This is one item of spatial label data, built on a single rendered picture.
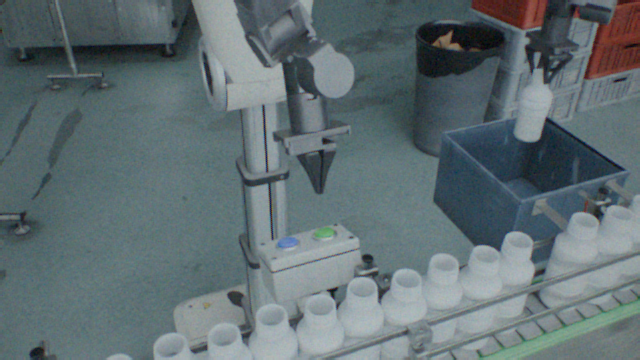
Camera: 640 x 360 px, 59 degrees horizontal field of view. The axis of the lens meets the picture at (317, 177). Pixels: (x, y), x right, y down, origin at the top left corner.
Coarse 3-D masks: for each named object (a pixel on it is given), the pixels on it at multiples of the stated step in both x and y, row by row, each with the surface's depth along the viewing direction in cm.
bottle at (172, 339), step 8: (168, 336) 65; (176, 336) 65; (160, 344) 64; (168, 344) 65; (176, 344) 66; (184, 344) 64; (160, 352) 65; (168, 352) 66; (176, 352) 66; (184, 352) 63
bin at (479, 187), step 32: (480, 128) 148; (512, 128) 152; (544, 128) 153; (448, 160) 144; (480, 160) 154; (512, 160) 159; (544, 160) 155; (576, 160) 144; (608, 160) 135; (448, 192) 148; (480, 192) 134; (512, 192) 123; (544, 192) 158; (576, 192) 127; (480, 224) 137; (512, 224) 125; (544, 224) 129; (544, 256) 136
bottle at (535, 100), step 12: (540, 72) 127; (540, 84) 125; (528, 96) 127; (540, 96) 126; (552, 96) 127; (528, 108) 127; (540, 108) 127; (516, 120) 132; (528, 120) 129; (540, 120) 129; (516, 132) 133; (528, 132) 131; (540, 132) 131
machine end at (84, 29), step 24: (24, 0) 387; (48, 0) 389; (72, 0) 390; (96, 0) 391; (120, 0) 392; (144, 0) 393; (168, 0) 397; (0, 24) 397; (24, 24) 397; (48, 24) 398; (72, 24) 399; (96, 24) 400; (120, 24) 401; (144, 24) 402; (168, 24) 404; (24, 48) 414; (168, 48) 422
